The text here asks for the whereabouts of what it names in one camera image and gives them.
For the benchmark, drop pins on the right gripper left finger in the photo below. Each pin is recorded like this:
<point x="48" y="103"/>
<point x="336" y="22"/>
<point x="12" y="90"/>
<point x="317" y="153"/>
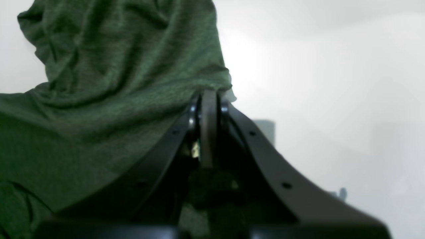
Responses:
<point x="110" y="212"/>

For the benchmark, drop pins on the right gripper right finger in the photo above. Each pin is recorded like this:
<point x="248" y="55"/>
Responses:
<point x="278" y="202"/>

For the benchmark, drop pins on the dark green t-shirt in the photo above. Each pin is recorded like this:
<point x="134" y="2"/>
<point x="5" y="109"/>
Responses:
<point x="119" y="73"/>

